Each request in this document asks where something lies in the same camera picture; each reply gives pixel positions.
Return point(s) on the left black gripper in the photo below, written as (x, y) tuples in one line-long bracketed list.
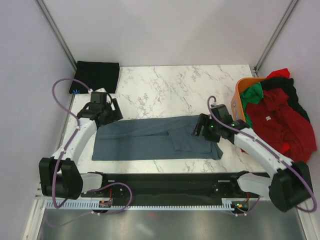
[(115, 115)]

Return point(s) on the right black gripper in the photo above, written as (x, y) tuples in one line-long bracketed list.
[(204, 120)]

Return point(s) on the blue-grey t shirt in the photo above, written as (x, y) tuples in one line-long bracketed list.
[(168, 138)]

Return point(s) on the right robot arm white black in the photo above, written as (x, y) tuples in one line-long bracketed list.
[(288, 183)]

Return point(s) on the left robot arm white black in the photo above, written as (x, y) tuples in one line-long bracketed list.
[(59, 173)]

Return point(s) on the orange plastic basket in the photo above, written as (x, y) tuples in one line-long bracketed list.
[(240, 87)]

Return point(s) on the folded black t shirt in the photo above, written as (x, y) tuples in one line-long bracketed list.
[(97, 75)]

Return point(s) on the green t shirt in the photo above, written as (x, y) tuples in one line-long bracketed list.
[(252, 95)]

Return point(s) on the red t shirt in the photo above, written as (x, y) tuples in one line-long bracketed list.
[(280, 126)]

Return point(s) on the black t shirt in basket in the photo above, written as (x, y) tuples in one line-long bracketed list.
[(287, 85)]

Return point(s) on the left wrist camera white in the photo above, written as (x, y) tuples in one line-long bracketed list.
[(100, 90)]

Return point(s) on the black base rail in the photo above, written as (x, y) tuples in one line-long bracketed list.
[(170, 189)]

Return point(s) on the right aluminium frame post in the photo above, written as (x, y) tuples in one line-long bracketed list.
[(276, 33)]

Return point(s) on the aluminium frame post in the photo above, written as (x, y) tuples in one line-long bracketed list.
[(56, 31), (276, 33)]

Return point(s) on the aluminium frame extrusion base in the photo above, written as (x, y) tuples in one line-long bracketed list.
[(39, 194)]

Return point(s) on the white slotted cable duct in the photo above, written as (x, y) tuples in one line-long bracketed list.
[(95, 204)]

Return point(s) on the left aluminium frame post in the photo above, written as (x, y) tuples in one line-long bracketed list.
[(56, 31)]

